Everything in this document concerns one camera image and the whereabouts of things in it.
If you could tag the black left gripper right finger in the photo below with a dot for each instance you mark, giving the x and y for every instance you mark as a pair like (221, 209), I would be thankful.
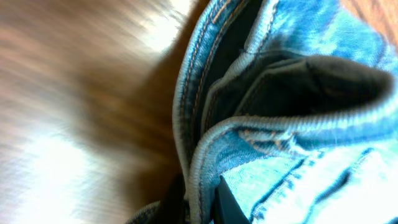
(226, 210)

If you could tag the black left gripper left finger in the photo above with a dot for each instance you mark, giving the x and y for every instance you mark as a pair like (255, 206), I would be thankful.
(171, 209)

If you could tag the light blue denim jeans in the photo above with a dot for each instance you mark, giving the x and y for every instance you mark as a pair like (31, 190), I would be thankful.
(294, 103)

